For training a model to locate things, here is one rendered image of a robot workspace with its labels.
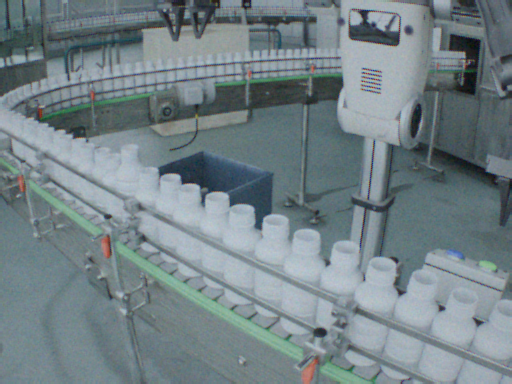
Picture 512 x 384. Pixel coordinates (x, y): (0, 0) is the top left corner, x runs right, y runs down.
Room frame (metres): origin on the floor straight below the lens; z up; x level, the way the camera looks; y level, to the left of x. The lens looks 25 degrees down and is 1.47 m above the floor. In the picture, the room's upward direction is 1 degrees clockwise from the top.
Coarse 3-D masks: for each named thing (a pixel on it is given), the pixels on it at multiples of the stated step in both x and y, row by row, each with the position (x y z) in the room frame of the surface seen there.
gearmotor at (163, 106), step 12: (180, 84) 2.27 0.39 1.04; (192, 84) 2.29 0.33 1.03; (204, 84) 2.31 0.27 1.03; (156, 96) 2.18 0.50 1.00; (168, 96) 2.20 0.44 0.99; (180, 96) 2.22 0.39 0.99; (192, 96) 2.21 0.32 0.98; (204, 96) 2.29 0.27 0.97; (156, 108) 2.16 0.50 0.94; (168, 108) 2.19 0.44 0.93; (156, 120) 2.16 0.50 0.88; (168, 120) 2.19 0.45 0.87
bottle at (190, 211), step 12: (180, 192) 0.68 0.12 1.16; (192, 192) 0.67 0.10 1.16; (180, 204) 0.68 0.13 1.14; (192, 204) 0.67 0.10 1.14; (180, 216) 0.67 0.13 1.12; (192, 216) 0.66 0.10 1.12; (192, 228) 0.66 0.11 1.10; (180, 240) 0.66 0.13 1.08; (192, 240) 0.66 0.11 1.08; (180, 252) 0.67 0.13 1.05; (192, 252) 0.66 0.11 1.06; (180, 264) 0.67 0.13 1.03; (192, 276) 0.66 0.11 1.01
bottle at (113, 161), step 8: (112, 160) 0.83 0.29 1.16; (120, 160) 0.84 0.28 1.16; (112, 168) 0.82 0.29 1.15; (104, 176) 0.83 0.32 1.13; (112, 176) 0.82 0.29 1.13; (112, 184) 0.81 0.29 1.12; (104, 192) 0.82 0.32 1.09; (112, 200) 0.81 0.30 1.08; (112, 208) 0.81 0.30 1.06; (120, 208) 0.81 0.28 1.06; (120, 216) 0.81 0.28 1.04; (120, 232) 0.81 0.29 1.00
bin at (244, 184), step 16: (176, 160) 1.39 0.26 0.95; (192, 160) 1.45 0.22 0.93; (208, 160) 1.47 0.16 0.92; (224, 160) 1.42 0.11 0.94; (160, 176) 1.34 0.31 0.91; (192, 176) 1.45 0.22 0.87; (208, 176) 1.47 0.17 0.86; (224, 176) 1.42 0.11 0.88; (240, 176) 1.38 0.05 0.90; (256, 176) 1.33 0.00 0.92; (208, 192) 1.47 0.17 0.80; (224, 192) 1.42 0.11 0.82; (240, 192) 1.18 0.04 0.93; (256, 192) 1.24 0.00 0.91; (256, 208) 1.24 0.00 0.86; (256, 224) 1.24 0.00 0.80
